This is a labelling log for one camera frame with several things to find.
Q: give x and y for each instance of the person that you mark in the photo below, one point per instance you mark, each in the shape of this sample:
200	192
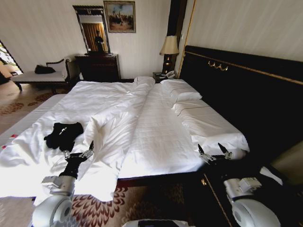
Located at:
98	42

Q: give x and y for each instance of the white upholstered chaise bench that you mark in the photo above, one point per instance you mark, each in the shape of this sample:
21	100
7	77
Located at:
42	75

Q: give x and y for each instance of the dark wooden dresser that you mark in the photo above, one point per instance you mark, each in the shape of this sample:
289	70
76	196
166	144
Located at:
98	68

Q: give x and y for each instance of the white robot front shell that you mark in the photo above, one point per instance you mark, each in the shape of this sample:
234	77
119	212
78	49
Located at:
154	223

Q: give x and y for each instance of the plain white pillow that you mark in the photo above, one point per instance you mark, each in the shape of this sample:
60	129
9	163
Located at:
180	91

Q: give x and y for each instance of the black bag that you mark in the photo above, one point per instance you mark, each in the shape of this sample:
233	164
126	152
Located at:
44	69

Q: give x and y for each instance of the black garment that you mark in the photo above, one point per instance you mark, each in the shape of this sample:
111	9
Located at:
62	136

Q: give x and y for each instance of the gold framed painting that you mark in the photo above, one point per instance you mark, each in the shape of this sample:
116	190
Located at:
119	16

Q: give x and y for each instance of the white pillow with black piping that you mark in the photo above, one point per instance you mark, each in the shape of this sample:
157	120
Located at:
189	107

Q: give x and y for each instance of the white item on cabinet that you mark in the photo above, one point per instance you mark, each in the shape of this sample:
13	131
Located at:
272	176

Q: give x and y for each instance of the large beige lampshade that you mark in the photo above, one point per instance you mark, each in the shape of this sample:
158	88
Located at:
288	160

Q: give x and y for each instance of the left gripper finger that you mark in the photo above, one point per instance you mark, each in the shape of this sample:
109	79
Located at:
67	154
87	154

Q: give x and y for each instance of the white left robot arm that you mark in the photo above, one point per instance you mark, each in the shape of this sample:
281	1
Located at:
53	209

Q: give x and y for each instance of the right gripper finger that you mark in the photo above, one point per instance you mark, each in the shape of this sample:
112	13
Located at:
226	154
206	158

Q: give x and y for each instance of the white duvet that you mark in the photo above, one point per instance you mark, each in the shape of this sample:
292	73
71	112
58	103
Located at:
142	132

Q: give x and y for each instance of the white telephone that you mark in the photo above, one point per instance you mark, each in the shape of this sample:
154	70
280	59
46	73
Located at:
170	74

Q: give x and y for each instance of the dark wooden bed frame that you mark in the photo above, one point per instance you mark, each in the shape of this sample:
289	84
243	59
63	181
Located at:
161	176

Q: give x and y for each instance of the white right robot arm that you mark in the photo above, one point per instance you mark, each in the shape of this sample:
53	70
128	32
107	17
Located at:
251	210

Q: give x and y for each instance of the small dark nightstand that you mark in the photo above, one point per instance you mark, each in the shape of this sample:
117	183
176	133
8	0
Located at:
158	76

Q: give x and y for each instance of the white bed sheet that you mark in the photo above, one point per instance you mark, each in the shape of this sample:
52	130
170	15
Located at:
213	127

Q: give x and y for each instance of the dark framed wall mirror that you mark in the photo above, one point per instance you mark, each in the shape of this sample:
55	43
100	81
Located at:
93	28

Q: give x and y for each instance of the table lamp with beige shade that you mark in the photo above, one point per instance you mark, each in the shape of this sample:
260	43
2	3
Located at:
169	47

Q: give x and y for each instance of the black headboard with gold trim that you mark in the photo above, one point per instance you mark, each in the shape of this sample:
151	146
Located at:
248	99

